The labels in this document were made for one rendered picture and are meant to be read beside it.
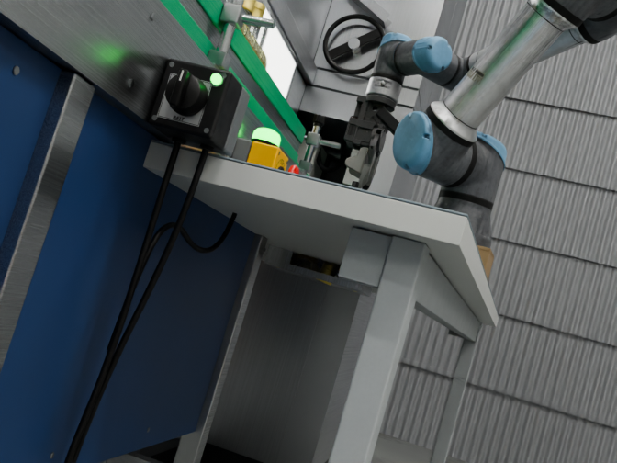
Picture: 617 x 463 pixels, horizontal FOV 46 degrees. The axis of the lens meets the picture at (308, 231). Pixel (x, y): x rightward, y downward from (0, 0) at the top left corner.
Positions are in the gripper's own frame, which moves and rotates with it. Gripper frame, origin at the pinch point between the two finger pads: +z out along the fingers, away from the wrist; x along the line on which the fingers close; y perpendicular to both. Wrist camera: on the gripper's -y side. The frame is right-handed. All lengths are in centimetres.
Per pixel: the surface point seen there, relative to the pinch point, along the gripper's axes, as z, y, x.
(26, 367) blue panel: 44, 14, 89
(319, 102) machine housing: -38, 35, -74
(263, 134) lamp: 6, 8, 55
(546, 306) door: -12, -78, -299
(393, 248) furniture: 21, -17, 78
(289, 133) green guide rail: -2.3, 13.8, 23.1
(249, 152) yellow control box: 10, 9, 56
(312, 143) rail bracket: -4.1, 11.7, 11.3
